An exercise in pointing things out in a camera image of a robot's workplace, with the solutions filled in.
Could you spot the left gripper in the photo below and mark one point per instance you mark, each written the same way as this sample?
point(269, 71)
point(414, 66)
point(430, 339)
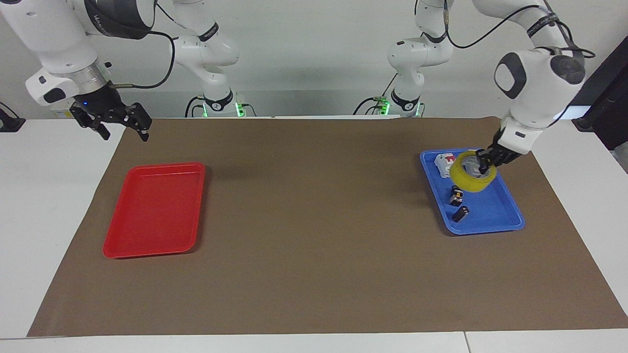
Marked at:
point(505, 153)

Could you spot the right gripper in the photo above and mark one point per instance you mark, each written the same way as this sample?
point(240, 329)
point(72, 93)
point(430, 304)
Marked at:
point(100, 102)

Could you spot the yellow tape roll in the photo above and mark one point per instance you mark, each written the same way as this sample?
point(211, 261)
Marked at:
point(466, 180)

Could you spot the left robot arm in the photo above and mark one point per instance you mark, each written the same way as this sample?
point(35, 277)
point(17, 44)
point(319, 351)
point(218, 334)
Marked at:
point(537, 93)

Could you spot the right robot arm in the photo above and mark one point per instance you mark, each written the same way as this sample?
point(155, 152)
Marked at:
point(59, 44)

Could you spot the blue plastic tray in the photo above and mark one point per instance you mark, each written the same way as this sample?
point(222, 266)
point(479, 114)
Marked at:
point(490, 211)

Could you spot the small black block with yellow marks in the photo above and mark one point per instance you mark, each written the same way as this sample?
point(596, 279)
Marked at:
point(457, 195)

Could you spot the white box with red print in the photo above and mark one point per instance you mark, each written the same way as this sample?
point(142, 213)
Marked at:
point(444, 164)

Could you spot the red plastic tray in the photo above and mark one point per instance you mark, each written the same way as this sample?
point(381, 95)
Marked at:
point(154, 211)

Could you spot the black stand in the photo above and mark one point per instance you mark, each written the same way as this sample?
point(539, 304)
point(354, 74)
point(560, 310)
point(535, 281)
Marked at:
point(9, 121)
point(606, 98)

